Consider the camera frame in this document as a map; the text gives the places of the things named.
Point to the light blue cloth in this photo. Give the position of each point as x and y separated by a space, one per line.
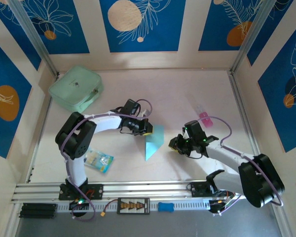
153 145

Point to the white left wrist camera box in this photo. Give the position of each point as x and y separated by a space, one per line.
145 112

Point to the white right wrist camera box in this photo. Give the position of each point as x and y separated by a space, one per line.
185 133

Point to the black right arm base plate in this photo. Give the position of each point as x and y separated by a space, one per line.
197 189

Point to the pink clear plastic stick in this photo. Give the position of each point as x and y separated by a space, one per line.
207 122

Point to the blue foam block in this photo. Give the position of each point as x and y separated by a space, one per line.
165 207

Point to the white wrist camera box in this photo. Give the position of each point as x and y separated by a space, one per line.
145 112
185 133

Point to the aluminium mounting rail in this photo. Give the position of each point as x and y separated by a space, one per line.
150 187

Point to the black ribbed block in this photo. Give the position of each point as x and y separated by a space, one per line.
38 210

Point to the circuit board with green light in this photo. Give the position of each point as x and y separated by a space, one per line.
79 202

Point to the mint green zipper pouch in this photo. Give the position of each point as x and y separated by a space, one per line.
75 89

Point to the black power distribution board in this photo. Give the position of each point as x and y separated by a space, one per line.
133 206

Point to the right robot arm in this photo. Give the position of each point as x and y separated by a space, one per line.
261 180

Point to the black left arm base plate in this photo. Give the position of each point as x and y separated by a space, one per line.
97 191

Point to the blue snack packet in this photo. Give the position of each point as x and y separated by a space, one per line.
101 161

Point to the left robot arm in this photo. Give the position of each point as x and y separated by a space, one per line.
74 138

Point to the aluminium frame post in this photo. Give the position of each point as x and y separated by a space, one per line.
250 37
36 37

